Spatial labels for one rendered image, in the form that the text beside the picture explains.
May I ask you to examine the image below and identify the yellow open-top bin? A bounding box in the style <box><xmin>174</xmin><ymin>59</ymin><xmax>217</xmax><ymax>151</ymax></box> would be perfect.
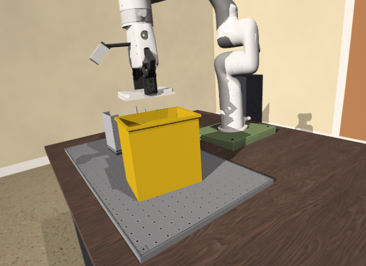
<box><xmin>114</xmin><ymin>106</ymin><xmax>202</xmax><ymax>202</ymax></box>

